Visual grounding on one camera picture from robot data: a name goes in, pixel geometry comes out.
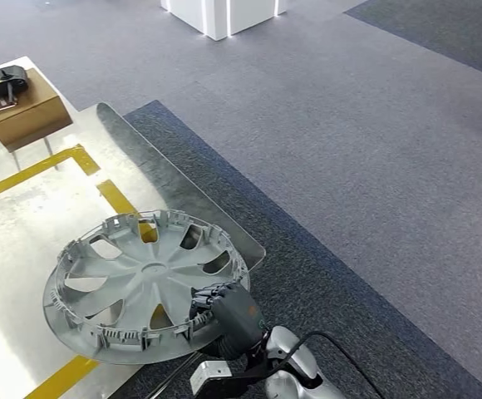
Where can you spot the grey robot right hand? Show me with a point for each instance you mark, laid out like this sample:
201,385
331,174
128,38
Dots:
236,316

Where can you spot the grey plastic wheel hubcap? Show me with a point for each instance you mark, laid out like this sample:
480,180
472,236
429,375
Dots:
141,281

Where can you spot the white display plinth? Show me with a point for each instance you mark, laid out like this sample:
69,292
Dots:
224,16

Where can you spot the brown cardboard box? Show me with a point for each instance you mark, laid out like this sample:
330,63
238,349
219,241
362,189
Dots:
29,118

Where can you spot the black handheld device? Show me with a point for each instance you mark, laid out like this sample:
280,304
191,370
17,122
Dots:
0,82

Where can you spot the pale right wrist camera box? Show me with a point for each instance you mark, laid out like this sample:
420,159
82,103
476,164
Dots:
209,377

